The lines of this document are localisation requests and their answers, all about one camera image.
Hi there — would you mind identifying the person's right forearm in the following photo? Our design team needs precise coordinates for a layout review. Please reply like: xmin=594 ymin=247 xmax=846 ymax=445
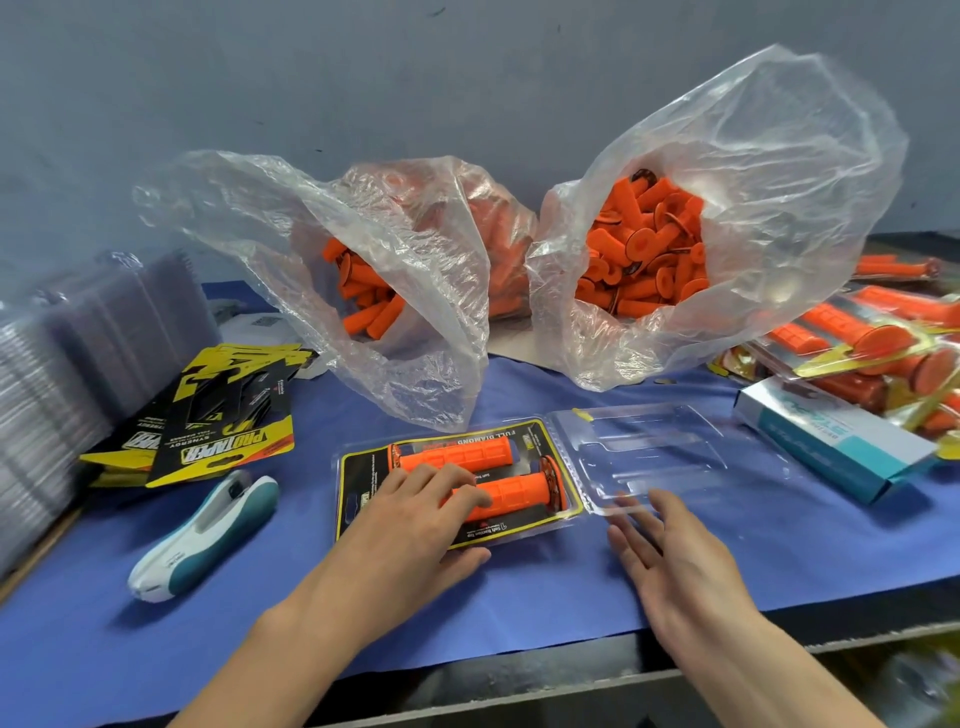
xmin=687 ymin=618 xmax=890 ymax=728

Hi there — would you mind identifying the stack of clear blister shells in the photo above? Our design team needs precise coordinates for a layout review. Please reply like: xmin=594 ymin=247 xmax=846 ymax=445
xmin=0 ymin=250 xmax=222 ymax=582

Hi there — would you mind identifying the white printed paper sheet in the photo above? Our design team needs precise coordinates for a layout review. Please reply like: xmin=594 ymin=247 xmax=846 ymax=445
xmin=217 ymin=310 xmax=329 ymax=380

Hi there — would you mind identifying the orange rubber grip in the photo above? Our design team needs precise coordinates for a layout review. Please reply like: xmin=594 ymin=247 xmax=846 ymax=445
xmin=450 ymin=457 xmax=567 ymax=525
xmin=385 ymin=435 xmax=518 ymax=476

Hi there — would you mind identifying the person's left hand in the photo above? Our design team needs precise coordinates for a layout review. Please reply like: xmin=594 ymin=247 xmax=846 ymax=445
xmin=277 ymin=462 xmax=494 ymax=647

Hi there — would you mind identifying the stack of yellow black cards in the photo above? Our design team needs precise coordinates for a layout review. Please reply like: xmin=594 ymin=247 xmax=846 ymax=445
xmin=79 ymin=343 xmax=317 ymax=491

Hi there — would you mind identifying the teal white cardboard box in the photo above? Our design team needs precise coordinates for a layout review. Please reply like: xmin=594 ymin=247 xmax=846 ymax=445
xmin=735 ymin=375 xmax=941 ymax=506

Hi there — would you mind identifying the yellow black backing card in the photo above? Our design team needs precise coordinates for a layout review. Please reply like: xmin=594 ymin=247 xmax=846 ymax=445
xmin=333 ymin=420 xmax=590 ymax=551

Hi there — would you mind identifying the teal hand stapler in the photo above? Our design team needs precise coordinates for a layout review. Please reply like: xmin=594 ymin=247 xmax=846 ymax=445
xmin=127 ymin=469 xmax=282 ymax=605

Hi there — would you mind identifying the large clear plastic bag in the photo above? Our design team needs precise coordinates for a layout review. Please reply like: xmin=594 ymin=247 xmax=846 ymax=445
xmin=528 ymin=45 xmax=911 ymax=395

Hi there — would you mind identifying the person's right hand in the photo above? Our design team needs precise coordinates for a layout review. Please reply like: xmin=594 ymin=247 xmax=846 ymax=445
xmin=606 ymin=489 xmax=770 ymax=669

